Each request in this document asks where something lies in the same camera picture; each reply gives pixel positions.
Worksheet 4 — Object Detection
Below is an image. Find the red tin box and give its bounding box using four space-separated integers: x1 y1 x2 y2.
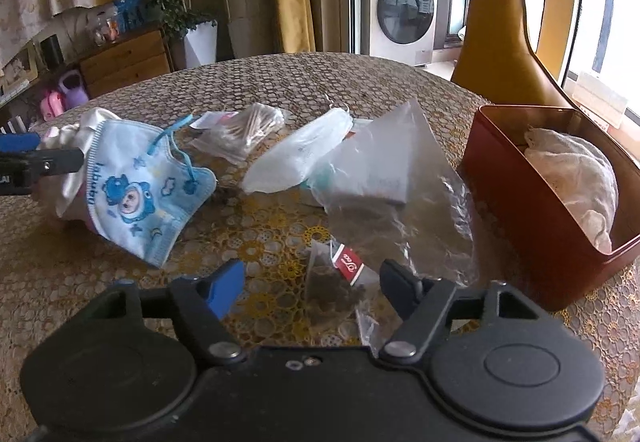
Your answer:
457 104 640 313

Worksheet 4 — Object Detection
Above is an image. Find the white face mask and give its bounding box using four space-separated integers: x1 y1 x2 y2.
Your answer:
241 96 353 195
522 127 621 253

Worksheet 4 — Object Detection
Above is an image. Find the yellow leather chair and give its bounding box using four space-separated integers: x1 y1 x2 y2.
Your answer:
450 0 591 123

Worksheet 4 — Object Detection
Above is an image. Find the tea bag with red tag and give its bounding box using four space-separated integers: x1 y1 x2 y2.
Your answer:
305 238 382 329

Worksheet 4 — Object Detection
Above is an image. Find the tissue pack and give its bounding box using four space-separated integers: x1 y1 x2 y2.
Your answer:
301 122 416 207

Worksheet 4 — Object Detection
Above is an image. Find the purple toy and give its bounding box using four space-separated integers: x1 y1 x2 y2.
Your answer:
57 70 90 108

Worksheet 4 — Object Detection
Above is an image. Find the black speaker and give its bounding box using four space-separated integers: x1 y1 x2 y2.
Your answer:
40 34 65 70

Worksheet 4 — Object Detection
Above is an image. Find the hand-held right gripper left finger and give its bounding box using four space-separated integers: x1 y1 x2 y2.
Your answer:
107 259 248 366

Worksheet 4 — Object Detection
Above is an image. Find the brown lace tablecloth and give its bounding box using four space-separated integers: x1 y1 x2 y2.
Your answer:
0 52 640 442

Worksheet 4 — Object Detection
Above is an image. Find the wooden drawer cabinet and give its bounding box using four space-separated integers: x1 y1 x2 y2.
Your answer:
79 29 173 98

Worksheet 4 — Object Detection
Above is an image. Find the small white paper packet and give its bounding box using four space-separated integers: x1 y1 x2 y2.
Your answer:
190 110 241 130

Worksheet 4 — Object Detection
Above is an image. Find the pink toy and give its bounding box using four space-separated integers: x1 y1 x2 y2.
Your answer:
40 89 67 120

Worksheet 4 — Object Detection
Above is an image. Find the photo frame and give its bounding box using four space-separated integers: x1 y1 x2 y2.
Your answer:
0 44 41 87

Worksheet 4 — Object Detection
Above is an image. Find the blue packaging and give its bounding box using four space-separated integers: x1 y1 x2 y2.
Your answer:
115 0 148 32

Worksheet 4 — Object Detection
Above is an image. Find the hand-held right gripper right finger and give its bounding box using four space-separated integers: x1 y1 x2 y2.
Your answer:
379 259 544 359

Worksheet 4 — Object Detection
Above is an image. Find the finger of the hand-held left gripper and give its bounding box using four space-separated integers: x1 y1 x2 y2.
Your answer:
0 132 41 153
0 148 85 179

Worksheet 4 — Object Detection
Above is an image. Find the white and red box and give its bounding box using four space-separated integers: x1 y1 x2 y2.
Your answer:
570 70 630 127

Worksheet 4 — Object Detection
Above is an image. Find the clear plastic bag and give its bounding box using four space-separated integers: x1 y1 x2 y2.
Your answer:
312 98 476 287

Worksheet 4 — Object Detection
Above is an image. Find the blue white wipes packet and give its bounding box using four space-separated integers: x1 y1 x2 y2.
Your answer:
82 117 218 269

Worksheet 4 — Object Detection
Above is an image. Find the white planter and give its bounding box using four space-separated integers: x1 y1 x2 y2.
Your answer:
184 20 219 68

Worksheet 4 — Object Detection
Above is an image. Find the cotton swab bag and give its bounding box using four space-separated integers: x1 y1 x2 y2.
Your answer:
192 102 286 165

